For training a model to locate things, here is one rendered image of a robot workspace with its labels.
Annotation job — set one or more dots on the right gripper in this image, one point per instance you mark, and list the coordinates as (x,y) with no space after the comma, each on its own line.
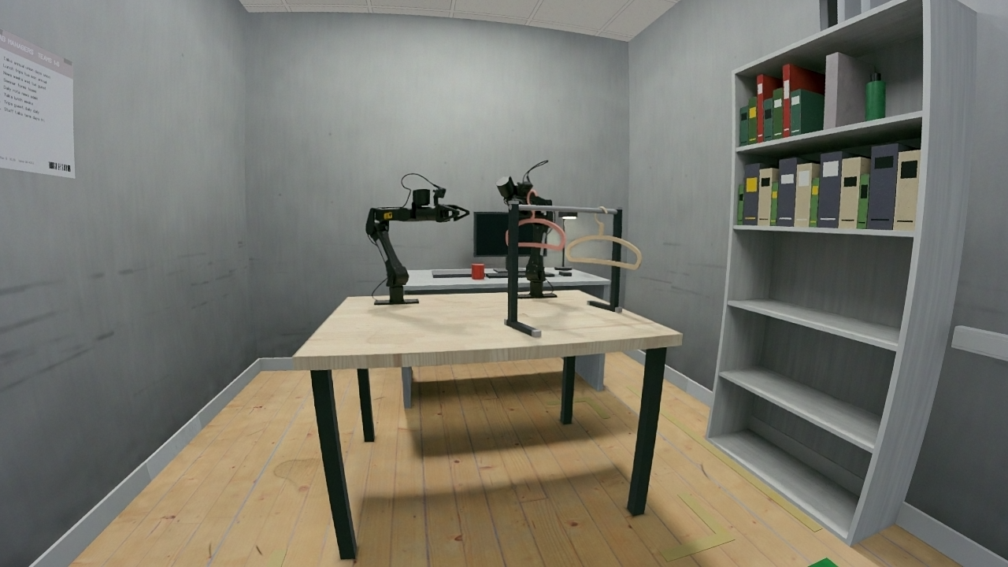
(442,212)

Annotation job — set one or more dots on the grey horizontal bar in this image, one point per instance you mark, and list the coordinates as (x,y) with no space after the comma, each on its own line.
(513,227)

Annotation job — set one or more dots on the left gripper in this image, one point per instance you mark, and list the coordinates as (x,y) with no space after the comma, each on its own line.
(522,201)

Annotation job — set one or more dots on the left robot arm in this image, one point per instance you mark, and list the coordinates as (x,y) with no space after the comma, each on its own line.
(534,269)

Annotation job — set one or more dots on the pink clothes hanger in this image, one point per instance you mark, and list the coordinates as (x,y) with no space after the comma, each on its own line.
(533,219)

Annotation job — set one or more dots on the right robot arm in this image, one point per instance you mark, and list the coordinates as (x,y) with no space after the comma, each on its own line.
(378,230)

